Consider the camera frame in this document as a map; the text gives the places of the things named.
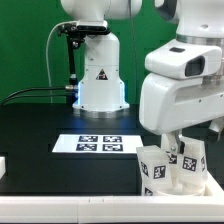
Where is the white front rail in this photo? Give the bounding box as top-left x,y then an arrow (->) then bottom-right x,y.
0,196 -> 224,224

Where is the white thin cable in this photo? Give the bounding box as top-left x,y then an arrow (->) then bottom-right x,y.
45,21 -> 76,105

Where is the black camera on stand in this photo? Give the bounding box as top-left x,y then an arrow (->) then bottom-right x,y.
57,21 -> 110,105

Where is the white block left edge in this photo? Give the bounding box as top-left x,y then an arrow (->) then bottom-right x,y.
0,157 -> 6,179

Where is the black cable pair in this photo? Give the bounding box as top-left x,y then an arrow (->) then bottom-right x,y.
0,86 -> 78,107

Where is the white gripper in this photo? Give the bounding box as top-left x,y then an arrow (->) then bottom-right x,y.
139,73 -> 224,154

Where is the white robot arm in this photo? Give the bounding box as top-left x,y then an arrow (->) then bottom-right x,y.
60,0 -> 224,148

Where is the white paper marker sheet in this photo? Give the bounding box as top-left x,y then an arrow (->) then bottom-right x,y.
52,134 -> 143,154

